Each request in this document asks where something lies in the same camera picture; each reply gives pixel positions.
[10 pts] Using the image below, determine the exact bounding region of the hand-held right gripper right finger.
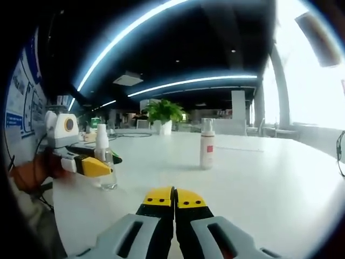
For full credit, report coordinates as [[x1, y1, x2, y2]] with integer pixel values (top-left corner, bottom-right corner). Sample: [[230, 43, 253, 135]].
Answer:
[[175, 188, 286, 259]]

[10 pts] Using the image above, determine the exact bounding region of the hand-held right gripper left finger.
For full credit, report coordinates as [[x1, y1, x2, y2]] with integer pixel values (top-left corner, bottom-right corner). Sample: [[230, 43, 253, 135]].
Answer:
[[67, 186, 175, 259]]

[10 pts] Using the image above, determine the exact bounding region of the clear pump bottle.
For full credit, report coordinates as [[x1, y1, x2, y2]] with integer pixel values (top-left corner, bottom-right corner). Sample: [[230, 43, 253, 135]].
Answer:
[[93, 123, 119, 192]]

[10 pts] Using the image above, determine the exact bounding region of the white pump bottle red label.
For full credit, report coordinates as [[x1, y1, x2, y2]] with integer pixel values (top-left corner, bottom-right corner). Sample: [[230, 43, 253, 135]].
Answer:
[[199, 118, 216, 171]]

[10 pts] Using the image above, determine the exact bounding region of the clear bottle cover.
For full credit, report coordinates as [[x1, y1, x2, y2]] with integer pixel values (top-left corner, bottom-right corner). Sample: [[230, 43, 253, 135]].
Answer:
[[201, 118, 214, 135]]

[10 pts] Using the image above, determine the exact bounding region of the person's left hand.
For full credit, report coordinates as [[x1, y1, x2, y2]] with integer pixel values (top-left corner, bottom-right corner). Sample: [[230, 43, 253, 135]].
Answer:
[[37, 151, 65, 187]]

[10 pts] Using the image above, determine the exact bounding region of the person in beige shirt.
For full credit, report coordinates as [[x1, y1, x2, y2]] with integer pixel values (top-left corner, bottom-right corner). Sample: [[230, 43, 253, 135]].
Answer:
[[8, 186, 67, 259]]

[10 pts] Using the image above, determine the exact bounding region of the ceiling air vent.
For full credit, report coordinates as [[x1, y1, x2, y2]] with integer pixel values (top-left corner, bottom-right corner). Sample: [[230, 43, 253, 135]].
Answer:
[[112, 71, 144, 87]]

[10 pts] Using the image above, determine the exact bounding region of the green plant in white pot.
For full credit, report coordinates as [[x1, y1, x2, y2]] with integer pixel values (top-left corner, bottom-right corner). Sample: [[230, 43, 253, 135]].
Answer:
[[144, 99, 187, 135]]

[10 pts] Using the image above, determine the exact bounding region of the white office chair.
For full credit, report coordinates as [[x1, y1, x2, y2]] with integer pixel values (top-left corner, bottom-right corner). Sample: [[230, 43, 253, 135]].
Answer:
[[246, 118, 266, 137]]

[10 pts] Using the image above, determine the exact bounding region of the long curved ceiling light strip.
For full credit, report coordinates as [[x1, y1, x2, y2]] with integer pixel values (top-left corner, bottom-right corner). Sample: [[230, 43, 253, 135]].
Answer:
[[75, 0, 196, 93]]

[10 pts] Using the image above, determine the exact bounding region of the white square pillar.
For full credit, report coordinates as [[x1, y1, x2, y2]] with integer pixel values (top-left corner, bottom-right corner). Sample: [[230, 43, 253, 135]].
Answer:
[[231, 90, 246, 127]]

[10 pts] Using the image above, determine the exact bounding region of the small grey table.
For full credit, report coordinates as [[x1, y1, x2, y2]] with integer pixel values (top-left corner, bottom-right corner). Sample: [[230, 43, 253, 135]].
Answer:
[[263, 126, 298, 141]]

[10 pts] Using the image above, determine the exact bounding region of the row of bright windows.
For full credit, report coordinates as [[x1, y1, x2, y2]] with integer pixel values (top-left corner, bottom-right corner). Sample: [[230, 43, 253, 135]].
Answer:
[[263, 0, 345, 130]]

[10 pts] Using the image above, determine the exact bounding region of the hanging dark monitor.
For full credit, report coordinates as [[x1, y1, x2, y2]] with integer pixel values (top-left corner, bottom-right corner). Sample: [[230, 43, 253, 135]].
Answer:
[[294, 11, 342, 69]]

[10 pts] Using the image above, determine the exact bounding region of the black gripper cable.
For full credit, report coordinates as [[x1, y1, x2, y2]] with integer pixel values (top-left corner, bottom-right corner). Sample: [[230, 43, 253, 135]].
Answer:
[[5, 132, 54, 211]]

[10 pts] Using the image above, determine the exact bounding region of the blue white wall poster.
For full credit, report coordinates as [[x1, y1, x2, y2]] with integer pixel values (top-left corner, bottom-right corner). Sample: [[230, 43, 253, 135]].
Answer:
[[4, 35, 47, 141]]

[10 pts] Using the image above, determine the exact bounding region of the black cable coil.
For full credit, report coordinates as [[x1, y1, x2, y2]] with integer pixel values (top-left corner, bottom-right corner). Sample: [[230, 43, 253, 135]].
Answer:
[[107, 128, 152, 140]]

